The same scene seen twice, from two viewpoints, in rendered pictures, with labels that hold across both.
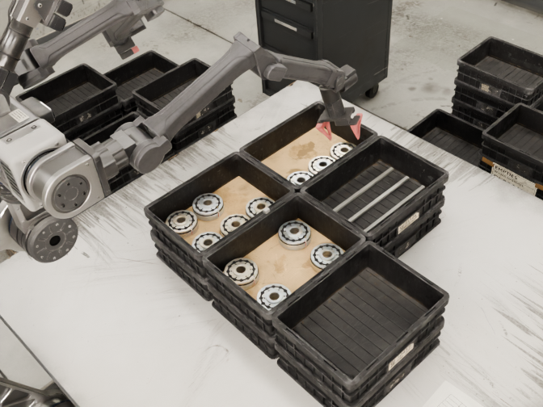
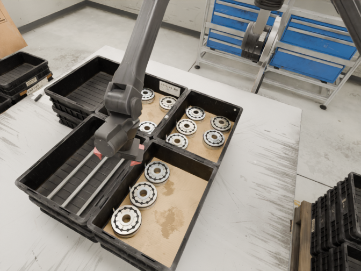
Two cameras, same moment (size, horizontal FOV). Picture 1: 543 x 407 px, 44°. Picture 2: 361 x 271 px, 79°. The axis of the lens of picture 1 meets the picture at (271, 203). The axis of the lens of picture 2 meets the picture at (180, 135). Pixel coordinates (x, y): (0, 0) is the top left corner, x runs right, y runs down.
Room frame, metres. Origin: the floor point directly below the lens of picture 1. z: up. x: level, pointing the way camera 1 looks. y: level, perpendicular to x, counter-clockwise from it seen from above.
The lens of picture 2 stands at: (2.15, -0.29, 1.63)
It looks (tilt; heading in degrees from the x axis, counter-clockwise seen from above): 48 degrees down; 149
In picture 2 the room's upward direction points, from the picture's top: 8 degrees clockwise
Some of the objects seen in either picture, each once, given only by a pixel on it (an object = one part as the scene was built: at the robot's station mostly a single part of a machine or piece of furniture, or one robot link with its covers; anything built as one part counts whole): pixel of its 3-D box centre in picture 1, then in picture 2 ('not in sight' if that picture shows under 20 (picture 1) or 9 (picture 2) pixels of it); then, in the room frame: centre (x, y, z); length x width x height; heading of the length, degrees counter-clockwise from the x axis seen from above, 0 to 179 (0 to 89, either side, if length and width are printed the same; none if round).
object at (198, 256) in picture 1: (220, 202); (201, 123); (1.57, 0.16, 0.92); 0.40 x 0.30 x 0.02; 129
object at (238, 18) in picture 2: not in sight; (240, 31); (0.19, 1.49, 0.60); 0.72 x 0.03 x 0.56; 41
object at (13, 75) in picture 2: not in sight; (25, 90); (0.26, -0.72, 0.37); 0.40 x 0.30 x 0.45; 131
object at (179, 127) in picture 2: (236, 225); (186, 126); (1.52, 0.12, 0.86); 0.10 x 0.10 x 0.01
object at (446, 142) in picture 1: (451, 157); not in sight; (2.45, -0.88, 0.26); 0.40 x 0.30 x 0.23; 41
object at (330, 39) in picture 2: not in sight; (313, 51); (0.80, 2.02, 0.60); 0.72 x 0.03 x 0.56; 41
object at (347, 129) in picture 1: (309, 155); (159, 200); (1.83, -0.15, 0.87); 0.40 x 0.30 x 0.11; 129
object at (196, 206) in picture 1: (208, 203); (214, 137); (1.63, 0.21, 0.86); 0.10 x 0.10 x 0.01
